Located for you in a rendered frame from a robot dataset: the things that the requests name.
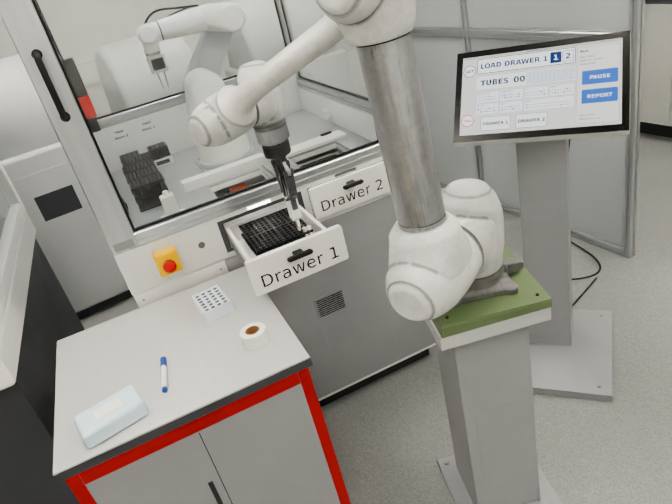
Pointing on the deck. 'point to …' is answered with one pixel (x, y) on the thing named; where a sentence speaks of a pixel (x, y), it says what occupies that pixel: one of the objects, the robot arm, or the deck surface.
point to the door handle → (50, 85)
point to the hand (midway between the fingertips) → (293, 207)
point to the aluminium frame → (31, 31)
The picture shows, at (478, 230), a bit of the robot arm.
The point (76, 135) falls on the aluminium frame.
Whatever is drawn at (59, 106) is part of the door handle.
